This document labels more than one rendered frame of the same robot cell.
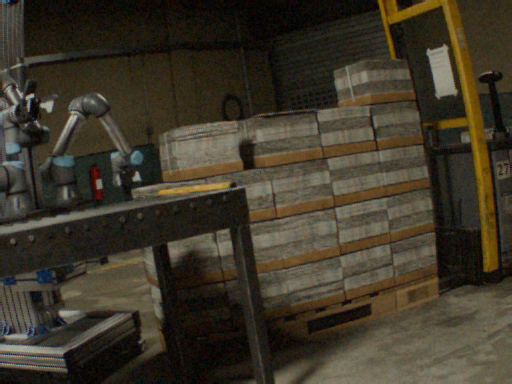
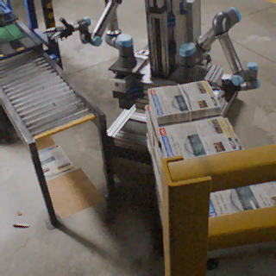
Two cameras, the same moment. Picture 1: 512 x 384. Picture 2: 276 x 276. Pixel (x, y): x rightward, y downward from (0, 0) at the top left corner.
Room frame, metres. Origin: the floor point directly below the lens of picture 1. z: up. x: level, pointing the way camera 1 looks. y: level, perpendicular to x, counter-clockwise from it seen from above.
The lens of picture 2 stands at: (3.41, -1.88, 2.46)
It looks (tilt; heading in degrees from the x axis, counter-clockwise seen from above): 33 degrees down; 107
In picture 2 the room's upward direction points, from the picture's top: 7 degrees counter-clockwise
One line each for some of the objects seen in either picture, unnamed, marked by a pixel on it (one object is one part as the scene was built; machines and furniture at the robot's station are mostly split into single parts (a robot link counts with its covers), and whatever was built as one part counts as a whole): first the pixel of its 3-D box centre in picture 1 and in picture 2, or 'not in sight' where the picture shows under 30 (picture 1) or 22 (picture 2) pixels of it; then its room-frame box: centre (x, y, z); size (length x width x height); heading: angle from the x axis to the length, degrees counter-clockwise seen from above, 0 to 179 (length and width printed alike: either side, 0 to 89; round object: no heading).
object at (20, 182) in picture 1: (13, 176); (124, 44); (2.67, 1.04, 0.98); 0.13 x 0.12 x 0.14; 140
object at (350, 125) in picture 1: (331, 133); not in sight; (3.41, -0.41, 0.95); 0.38 x 0.29 x 0.23; 17
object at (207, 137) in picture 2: (275, 115); (197, 138); (3.29, -0.14, 1.06); 0.37 x 0.29 x 0.01; 19
